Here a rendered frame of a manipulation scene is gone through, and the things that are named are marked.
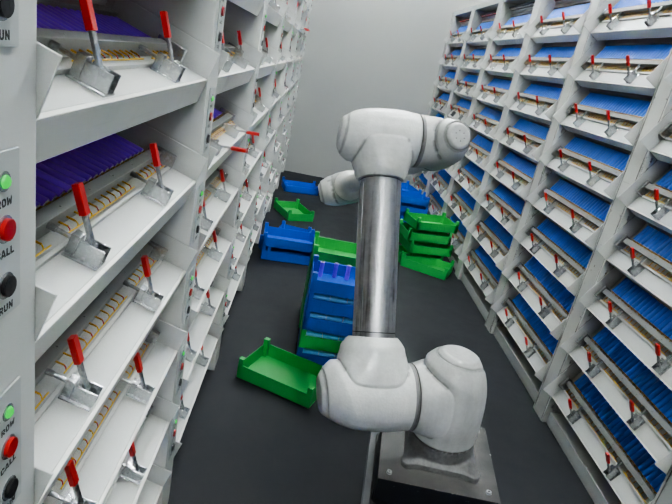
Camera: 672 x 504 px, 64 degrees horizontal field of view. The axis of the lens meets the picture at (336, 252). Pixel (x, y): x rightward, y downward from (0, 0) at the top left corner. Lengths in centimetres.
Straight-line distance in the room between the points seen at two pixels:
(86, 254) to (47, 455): 22
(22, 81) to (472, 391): 106
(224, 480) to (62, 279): 114
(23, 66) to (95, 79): 17
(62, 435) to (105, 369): 13
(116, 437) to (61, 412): 27
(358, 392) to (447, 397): 20
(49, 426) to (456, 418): 86
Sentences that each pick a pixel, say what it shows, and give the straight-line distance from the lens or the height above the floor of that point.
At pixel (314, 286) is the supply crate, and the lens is 201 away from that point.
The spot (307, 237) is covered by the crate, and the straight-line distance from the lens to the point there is 327.
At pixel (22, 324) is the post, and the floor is 91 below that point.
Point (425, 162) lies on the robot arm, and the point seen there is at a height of 96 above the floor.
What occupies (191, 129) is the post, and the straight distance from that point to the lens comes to 105.
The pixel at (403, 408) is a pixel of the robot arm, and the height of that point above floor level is 48.
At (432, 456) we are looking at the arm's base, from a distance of 135.
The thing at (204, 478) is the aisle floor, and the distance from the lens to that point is 166.
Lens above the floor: 116
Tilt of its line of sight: 20 degrees down
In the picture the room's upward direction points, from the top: 12 degrees clockwise
